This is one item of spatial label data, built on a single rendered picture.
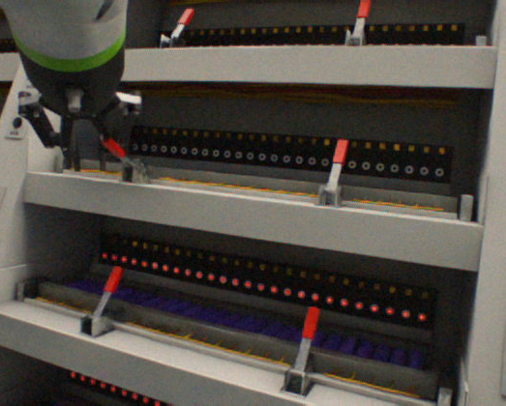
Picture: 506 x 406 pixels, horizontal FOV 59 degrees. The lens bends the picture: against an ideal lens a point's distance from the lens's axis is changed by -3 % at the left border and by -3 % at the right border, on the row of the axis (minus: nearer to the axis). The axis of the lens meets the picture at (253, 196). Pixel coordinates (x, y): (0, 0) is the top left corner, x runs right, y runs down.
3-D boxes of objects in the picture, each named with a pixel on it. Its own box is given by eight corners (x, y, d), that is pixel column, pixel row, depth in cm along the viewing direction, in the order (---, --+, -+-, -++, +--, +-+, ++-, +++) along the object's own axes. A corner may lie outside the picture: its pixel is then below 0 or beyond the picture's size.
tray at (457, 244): (478, 272, 44) (490, 175, 43) (23, 201, 66) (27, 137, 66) (465, 247, 62) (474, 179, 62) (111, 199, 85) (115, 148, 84)
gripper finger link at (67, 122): (77, 113, 48) (63, 112, 47) (70, 156, 57) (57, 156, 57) (76, 81, 49) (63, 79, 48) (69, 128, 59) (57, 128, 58)
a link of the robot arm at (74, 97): (122, -21, 41) (13, -28, 38) (129, 89, 37) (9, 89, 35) (122, 22, 46) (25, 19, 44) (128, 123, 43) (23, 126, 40)
